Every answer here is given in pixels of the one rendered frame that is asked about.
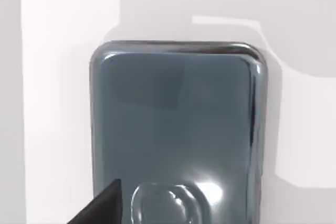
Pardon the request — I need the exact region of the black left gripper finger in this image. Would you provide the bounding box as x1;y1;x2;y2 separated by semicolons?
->
67;178;123;224

